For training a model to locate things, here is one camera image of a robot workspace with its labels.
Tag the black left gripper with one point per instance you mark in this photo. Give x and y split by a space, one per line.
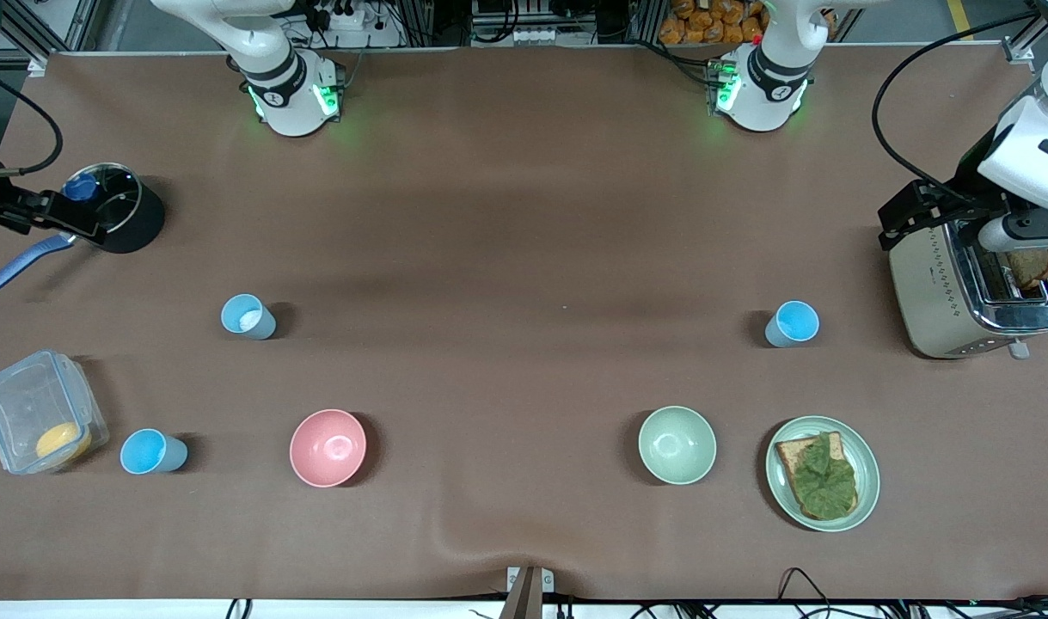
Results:
973 185

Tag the light blue plastic cup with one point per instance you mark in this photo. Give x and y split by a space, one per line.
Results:
145 451
797 322
244 316

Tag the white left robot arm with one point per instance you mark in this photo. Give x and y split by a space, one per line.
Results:
769 86

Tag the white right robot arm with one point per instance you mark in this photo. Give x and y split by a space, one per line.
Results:
287 82

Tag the glass lid with blue knob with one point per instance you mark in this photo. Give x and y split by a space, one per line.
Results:
119 191

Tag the silver toaster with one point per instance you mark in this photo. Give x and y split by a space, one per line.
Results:
932 292

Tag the toast slice in toaster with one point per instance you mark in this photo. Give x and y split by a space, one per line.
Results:
1032 268

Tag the clear plastic food container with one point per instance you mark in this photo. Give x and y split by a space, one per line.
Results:
94 404

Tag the yellow round food piece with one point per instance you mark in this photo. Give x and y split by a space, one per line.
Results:
62 443

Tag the pale green plate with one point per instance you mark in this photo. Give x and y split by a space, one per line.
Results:
867 473

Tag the bread slice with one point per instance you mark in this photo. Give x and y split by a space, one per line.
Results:
788 449

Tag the green lettuce leaf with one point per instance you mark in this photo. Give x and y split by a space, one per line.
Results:
823 477

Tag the pale green bowl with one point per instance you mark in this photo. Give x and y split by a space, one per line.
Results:
677 445

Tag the white power strip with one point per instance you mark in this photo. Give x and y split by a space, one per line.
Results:
343 19

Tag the pink bowl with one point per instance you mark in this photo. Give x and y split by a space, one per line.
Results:
327 447

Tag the aluminium frame rail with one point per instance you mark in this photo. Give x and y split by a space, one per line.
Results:
46 24
1022 47

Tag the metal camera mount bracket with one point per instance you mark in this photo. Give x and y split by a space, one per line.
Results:
528 589

